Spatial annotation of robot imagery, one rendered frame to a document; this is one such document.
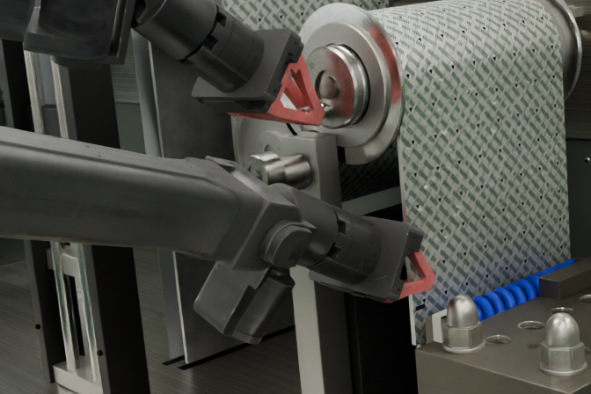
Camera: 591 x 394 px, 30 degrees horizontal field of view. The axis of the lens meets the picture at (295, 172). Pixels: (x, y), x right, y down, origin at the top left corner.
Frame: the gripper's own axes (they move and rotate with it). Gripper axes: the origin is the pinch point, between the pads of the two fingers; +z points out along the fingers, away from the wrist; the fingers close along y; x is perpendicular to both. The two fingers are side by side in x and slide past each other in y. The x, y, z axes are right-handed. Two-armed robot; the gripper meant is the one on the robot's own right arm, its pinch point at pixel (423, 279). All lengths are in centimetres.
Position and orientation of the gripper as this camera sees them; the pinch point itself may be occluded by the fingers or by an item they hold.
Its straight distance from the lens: 101.7
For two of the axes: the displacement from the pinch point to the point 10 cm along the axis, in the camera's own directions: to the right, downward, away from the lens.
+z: 7.0, 3.2, 6.4
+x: 3.0, -9.4, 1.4
